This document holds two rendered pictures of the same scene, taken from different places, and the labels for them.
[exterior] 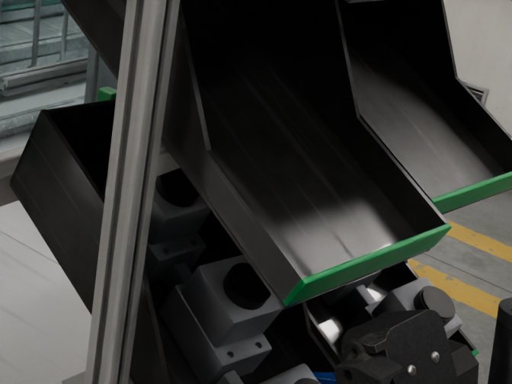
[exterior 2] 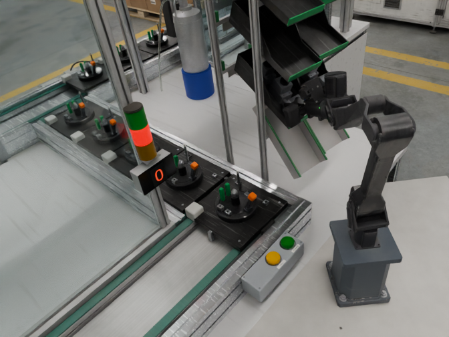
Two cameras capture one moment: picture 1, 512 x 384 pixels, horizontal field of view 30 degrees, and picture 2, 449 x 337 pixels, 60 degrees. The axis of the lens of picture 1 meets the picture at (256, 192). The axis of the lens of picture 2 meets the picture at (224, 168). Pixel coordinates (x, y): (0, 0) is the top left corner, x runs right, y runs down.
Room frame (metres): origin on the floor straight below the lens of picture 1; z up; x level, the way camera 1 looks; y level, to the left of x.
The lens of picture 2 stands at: (-0.58, -0.11, 1.89)
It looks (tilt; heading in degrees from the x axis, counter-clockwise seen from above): 40 degrees down; 17
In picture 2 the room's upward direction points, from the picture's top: 9 degrees counter-clockwise
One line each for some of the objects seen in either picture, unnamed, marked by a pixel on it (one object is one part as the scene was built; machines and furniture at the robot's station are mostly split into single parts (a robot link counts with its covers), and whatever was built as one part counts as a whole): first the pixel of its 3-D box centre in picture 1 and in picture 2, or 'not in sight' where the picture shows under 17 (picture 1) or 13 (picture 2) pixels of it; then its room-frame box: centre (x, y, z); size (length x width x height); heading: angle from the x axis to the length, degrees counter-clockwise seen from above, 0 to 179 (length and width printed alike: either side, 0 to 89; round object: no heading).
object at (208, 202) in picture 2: not in sight; (236, 208); (0.28, 0.14, 0.96); 0.24 x 0.24 x 0.02; 59
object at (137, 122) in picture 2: not in sight; (135, 117); (0.18, 0.33, 1.38); 0.05 x 0.05 x 0.05
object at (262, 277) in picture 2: not in sight; (273, 265); (0.10, 0.00, 0.93); 0.21 x 0.07 x 0.06; 149
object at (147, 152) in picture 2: not in sight; (145, 148); (0.18, 0.33, 1.28); 0.05 x 0.05 x 0.05
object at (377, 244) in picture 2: not in sight; (365, 230); (0.12, -0.24, 1.09); 0.07 x 0.07 x 0.06; 14
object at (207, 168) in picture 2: not in sight; (182, 168); (0.41, 0.36, 1.01); 0.24 x 0.24 x 0.13; 59
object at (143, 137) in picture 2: not in sight; (141, 133); (0.18, 0.33, 1.33); 0.05 x 0.05 x 0.05
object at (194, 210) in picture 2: not in sight; (194, 211); (0.25, 0.27, 0.97); 0.05 x 0.05 x 0.04; 59
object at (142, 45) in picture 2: not in sight; (155, 36); (1.63, 0.89, 1.01); 0.24 x 0.24 x 0.13; 59
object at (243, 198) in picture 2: not in sight; (236, 204); (0.28, 0.14, 0.98); 0.14 x 0.14 x 0.02
